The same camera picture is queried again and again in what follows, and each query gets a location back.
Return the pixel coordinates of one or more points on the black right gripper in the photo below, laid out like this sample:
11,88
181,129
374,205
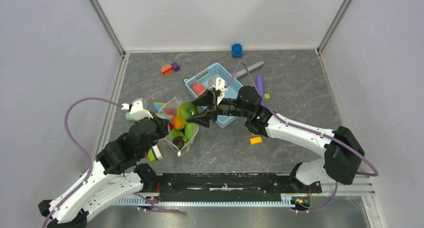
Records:
205,99

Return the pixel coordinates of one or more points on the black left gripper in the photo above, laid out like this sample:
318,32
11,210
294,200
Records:
163,125

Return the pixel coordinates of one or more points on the green orange toy mango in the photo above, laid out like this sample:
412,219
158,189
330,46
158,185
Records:
185,111

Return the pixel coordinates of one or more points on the pink toy peach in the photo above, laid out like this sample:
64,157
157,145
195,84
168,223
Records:
198,88

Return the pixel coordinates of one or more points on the green toy pea pod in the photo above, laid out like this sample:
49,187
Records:
189,132

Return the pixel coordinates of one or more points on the green toy cucumber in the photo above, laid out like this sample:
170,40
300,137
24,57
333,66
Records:
176,133

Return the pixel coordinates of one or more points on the orange red toy fruit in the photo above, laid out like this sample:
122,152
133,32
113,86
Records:
177,123

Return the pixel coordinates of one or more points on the dark toy mangosteen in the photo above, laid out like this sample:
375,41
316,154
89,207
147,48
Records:
178,142

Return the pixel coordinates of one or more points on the clear polka dot zip bag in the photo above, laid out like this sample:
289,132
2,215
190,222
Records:
175,104

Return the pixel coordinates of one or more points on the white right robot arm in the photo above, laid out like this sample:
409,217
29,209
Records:
340,153

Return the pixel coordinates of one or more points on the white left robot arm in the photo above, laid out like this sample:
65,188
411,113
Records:
114,174

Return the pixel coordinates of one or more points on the mint green toy microphone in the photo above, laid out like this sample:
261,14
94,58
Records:
129,117

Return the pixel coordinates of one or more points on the green white brick block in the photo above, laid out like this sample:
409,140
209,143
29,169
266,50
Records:
154,154

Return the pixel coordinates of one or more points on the multicolour brick stack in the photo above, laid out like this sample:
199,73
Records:
160,106

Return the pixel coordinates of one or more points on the purple toy brick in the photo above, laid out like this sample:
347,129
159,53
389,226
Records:
175,66

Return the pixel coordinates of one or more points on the orange toy brick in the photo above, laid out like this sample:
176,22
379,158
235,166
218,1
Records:
166,69

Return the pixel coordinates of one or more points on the purple toy microphone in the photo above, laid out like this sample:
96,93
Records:
260,86

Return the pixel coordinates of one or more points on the yellow flat brick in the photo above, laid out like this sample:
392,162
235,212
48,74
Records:
255,140

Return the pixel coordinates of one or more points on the blue toy brick car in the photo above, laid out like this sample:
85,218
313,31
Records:
236,50

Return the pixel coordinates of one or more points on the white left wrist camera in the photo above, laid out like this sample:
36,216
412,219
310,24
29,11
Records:
137,110

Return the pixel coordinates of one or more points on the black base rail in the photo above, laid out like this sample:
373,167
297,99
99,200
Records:
227,187

